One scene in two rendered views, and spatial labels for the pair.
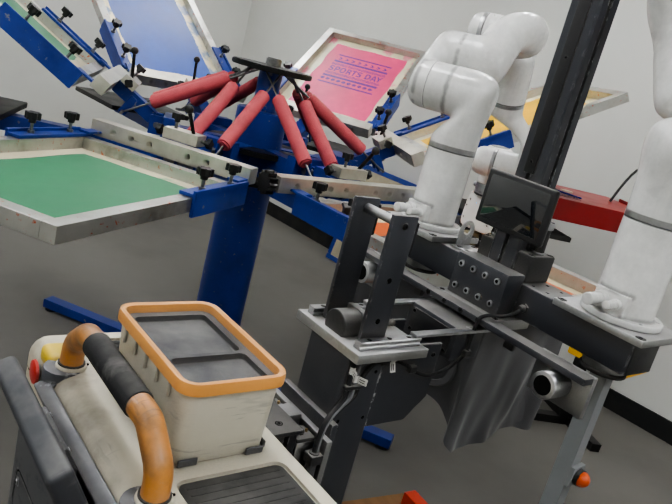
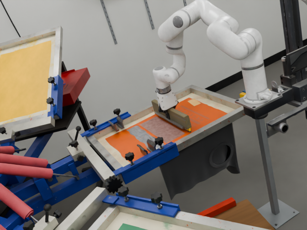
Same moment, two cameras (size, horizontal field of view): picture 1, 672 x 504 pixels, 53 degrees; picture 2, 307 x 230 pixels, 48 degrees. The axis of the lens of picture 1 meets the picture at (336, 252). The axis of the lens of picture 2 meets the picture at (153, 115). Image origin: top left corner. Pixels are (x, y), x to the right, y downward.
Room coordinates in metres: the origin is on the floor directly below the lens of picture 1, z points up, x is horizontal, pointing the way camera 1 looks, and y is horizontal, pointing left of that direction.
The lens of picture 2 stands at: (1.23, 1.29, 1.84)
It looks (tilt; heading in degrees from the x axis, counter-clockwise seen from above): 24 degrees down; 294
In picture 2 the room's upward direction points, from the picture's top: 18 degrees counter-clockwise
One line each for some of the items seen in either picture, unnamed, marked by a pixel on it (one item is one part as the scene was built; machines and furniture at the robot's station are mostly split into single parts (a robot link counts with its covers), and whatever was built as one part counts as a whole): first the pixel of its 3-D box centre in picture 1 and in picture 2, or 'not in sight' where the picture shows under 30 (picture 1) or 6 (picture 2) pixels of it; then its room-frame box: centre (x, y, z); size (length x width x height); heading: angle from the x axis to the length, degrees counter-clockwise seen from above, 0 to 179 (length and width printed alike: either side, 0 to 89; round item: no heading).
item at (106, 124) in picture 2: not in sight; (109, 127); (2.28, -0.36, 0.97); 0.30 x 0.05 x 0.07; 45
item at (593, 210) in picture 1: (573, 204); (55, 90); (3.03, -0.96, 1.06); 0.61 x 0.46 x 0.12; 105
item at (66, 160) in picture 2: (335, 180); (68, 163); (2.32, 0.07, 1.02); 0.17 x 0.06 x 0.05; 45
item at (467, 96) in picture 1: (458, 109); (248, 49); (1.38, -0.16, 1.37); 0.13 x 0.10 x 0.16; 68
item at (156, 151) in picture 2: (331, 219); (149, 161); (1.89, 0.04, 0.97); 0.30 x 0.05 x 0.07; 45
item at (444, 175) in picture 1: (435, 187); (257, 82); (1.37, -0.16, 1.21); 0.16 x 0.13 x 0.15; 131
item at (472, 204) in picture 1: (483, 210); (166, 97); (1.87, -0.36, 1.12); 0.10 x 0.08 x 0.11; 45
